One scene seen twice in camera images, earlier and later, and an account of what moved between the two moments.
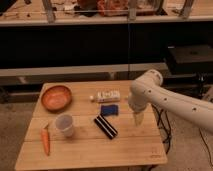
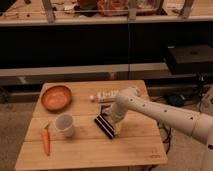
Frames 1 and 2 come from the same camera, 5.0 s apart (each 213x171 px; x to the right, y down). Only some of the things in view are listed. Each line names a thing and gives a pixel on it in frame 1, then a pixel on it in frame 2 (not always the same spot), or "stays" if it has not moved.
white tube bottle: x=107 y=96 stays
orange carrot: x=46 y=139 stays
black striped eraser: x=109 y=131 stays
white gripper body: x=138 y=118 → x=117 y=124
